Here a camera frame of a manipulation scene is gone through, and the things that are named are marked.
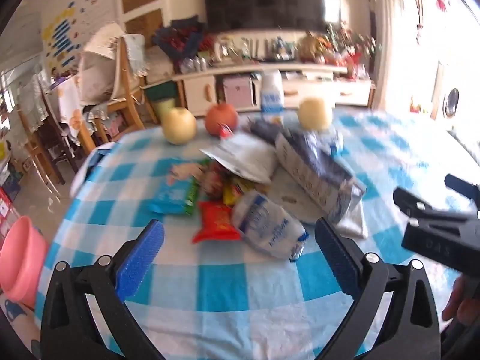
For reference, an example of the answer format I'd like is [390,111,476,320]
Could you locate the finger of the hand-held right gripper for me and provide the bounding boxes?
[393,187,480,226]
[445,173,480,200]

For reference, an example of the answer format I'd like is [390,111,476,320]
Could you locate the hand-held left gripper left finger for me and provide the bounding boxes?
[40,218,166,360]

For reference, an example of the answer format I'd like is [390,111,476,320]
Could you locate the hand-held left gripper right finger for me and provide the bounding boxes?
[314,217,441,360]

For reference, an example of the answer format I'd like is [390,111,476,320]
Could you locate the blue snack packet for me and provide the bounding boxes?
[148,161,196,214]

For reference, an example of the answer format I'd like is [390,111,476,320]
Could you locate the crushed white plastic bottle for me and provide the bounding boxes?
[232,190,310,262]

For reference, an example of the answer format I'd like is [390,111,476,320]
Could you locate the pink plastic basin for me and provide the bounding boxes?
[0,215,49,308]

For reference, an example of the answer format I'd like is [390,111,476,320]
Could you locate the person's right hand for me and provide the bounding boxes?
[442,275,480,325]

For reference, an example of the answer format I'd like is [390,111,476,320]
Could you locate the blue and white carton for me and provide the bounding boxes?
[275,127,366,226]

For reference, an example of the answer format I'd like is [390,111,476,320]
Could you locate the green snack packet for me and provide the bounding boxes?
[184,178,202,216]

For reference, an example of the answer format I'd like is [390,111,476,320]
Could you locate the red snack packet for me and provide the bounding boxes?
[192,200,242,244]

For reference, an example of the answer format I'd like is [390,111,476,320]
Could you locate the blue checked tablecloth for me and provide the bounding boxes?
[35,107,480,360]

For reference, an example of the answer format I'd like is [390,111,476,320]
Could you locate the crushed clear water bottle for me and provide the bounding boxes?
[300,125,344,156]

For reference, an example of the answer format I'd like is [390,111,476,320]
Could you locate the red crumpled wrapper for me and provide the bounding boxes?
[202,160,233,199]

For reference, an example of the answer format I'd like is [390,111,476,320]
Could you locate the yellow snack wrapper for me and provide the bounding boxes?
[223,180,256,207]

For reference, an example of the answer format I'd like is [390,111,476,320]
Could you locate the yellow pear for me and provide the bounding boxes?
[298,97,334,131]

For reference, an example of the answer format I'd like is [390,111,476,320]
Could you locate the cartoon print seat cushion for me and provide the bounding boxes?
[0,292,40,360]

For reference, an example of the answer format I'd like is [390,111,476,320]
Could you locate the yellow apple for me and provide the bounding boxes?
[161,107,198,145]

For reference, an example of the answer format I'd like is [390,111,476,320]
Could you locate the dark blue wrapper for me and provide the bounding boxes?
[247,118,286,145]

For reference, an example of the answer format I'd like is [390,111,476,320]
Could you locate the white television cabinet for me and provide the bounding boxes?
[144,60,376,115]

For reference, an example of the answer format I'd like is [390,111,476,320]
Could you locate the dark wooden chair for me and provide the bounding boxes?
[19,109,76,184]

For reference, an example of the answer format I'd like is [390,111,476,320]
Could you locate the red flower arrangement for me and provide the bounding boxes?
[328,22,377,79]

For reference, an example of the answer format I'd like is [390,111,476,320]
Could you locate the red apple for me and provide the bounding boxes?
[205,103,239,137]

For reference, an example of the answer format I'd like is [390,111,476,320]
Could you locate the white milk bottle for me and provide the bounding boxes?
[260,70,284,114]

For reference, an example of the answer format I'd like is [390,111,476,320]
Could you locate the dark green storage box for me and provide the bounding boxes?
[144,80,179,100]

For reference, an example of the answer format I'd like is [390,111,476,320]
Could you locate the golden ornament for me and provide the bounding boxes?
[298,32,332,62]

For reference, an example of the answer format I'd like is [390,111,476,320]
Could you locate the pink storage box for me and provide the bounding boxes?
[224,76,254,108]

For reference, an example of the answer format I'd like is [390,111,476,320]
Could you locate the white mesh food cover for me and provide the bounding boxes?
[79,22,128,106]

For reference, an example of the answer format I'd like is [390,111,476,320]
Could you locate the dark blue flower bouquet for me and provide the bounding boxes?
[152,15,206,59]

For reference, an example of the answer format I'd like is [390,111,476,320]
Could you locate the black flat television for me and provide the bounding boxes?
[202,0,342,32]

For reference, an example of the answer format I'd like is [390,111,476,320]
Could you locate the blue and yellow wall stickers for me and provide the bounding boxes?
[41,2,85,76]

